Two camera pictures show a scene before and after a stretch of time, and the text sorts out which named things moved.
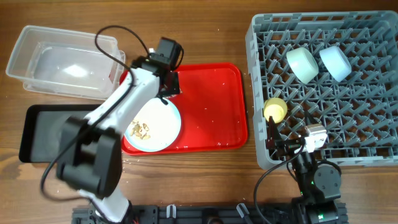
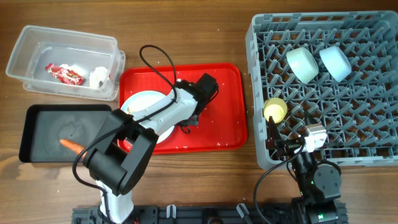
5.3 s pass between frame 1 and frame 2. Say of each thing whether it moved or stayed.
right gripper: stayed
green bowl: stayed
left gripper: moved
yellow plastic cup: stayed
